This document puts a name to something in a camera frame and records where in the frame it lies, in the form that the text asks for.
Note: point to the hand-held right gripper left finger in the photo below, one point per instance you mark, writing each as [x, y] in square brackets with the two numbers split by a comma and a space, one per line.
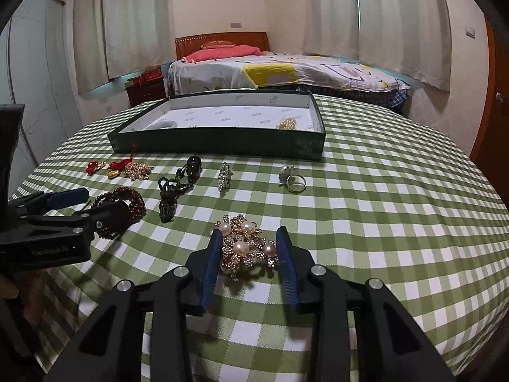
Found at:
[212, 264]

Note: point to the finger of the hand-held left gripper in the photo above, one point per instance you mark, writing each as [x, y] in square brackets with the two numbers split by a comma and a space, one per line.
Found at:
[107, 213]
[67, 197]

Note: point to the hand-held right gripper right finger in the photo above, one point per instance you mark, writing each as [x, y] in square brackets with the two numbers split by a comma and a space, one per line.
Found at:
[287, 264]

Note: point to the gold pearl brooch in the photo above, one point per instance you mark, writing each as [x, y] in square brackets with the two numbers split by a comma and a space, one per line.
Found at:
[242, 246]

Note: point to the green jewelry box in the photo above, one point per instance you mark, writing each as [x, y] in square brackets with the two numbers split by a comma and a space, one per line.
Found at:
[222, 143]

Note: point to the gold bead jewelry pile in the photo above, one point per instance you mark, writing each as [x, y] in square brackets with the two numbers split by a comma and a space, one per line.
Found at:
[288, 124]

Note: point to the person's left hand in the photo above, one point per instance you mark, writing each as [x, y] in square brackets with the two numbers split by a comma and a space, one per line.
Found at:
[8, 286]

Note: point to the small red charm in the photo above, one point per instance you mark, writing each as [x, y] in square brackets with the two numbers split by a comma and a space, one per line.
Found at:
[93, 166]

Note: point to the red tassel gold ingot charm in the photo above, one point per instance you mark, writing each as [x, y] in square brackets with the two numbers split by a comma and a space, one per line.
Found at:
[115, 166]

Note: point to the silver flower brooch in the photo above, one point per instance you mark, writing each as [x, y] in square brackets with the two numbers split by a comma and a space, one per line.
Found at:
[225, 177]

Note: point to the white jade bangle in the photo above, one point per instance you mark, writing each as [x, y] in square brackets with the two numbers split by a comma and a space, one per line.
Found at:
[159, 126]

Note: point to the green checkered tablecloth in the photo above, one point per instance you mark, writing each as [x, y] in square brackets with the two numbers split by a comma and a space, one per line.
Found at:
[397, 227]

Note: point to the glass sliding wardrobe door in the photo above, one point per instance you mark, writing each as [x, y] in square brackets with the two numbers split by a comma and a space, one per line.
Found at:
[39, 79]

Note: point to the wooden nightstand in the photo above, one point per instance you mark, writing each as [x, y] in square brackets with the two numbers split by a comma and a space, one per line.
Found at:
[145, 93]

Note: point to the red box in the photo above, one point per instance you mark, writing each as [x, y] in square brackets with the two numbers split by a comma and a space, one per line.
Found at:
[153, 75]

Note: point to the brown plush toy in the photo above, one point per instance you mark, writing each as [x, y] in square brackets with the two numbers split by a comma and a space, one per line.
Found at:
[152, 67]

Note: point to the white curtain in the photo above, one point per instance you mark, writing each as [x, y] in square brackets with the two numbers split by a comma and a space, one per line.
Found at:
[332, 12]
[89, 28]
[139, 20]
[401, 24]

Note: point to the blue plaid bed sheet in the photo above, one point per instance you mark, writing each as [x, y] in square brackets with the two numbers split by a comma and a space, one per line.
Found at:
[381, 97]

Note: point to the pink pillow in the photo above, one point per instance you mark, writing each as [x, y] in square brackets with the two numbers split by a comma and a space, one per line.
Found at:
[222, 53]

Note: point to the bed with patterned cover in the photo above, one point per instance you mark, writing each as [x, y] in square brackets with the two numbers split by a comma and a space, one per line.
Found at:
[318, 67]

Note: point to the red embroidered cushion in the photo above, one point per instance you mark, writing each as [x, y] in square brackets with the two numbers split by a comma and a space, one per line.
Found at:
[218, 44]

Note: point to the wooden bed headboard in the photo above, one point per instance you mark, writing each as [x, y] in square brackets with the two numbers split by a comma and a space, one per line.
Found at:
[246, 39]

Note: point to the wooden door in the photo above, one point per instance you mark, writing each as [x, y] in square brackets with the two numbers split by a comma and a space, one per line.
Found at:
[491, 127]

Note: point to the wall switch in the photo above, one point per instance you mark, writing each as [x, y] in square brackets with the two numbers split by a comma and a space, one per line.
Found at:
[471, 32]

